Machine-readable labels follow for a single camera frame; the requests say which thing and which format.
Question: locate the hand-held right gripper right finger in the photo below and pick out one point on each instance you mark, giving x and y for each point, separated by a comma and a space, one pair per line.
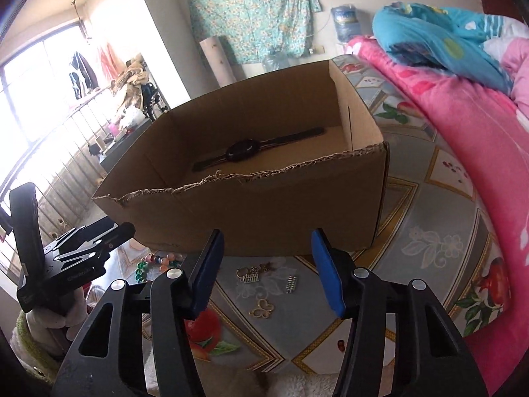
326, 273

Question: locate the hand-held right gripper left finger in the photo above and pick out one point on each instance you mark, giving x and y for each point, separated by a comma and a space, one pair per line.
210, 264

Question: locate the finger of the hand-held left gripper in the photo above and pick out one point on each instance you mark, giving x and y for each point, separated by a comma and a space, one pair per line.
103, 235
91, 258

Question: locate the brown cardboard box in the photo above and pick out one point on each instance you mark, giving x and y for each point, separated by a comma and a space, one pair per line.
248, 215

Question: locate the gold butterfly charm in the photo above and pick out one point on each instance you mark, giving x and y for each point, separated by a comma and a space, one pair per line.
261, 310

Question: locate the person's left hand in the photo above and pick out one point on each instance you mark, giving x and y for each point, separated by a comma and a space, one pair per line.
49, 318

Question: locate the metal balcony railing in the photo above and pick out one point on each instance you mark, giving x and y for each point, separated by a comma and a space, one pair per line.
70, 165

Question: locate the dark grey table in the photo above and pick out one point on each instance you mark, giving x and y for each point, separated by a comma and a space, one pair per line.
128, 144

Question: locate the green fluffy cloth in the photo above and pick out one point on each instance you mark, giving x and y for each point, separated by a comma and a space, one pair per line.
29, 347

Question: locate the white fluffy cloth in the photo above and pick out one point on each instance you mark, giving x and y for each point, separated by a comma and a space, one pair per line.
297, 386

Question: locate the black wrist watch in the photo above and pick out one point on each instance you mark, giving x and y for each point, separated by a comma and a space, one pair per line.
241, 151

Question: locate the white plastic bag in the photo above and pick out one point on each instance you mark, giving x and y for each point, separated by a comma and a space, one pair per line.
132, 118

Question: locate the fruit print tablecloth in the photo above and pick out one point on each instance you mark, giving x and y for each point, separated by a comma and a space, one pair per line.
413, 173

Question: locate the window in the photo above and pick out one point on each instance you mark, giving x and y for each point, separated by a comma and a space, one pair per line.
37, 91

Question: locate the wheelchair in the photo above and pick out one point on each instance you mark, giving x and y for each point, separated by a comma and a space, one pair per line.
151, 99

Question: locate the dark hanging jacket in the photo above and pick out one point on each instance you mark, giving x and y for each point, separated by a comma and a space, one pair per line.
84, 74

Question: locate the beige clothes pile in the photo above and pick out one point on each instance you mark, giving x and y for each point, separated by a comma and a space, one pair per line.
132, 74

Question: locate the pink hanging garment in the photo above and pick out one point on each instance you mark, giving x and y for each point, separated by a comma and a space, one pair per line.
108, 60

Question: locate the cardboard tube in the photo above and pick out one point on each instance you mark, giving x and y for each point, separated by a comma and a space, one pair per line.
215, 62

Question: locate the deep pink blanket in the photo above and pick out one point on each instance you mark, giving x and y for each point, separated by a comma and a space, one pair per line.
475, 132

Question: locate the clear plastic bag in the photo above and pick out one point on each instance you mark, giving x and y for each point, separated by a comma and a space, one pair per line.
276, 61

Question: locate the blue water jug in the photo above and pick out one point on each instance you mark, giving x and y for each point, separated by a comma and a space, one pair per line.
345, 22

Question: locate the blue printed quilt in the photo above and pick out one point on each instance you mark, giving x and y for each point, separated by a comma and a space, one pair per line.
421, 33

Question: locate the light pink cartoon quilt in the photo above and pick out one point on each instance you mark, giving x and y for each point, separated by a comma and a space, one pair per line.
516, 58

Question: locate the floral wall cloth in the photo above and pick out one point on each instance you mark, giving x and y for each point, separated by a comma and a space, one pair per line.
248, 8

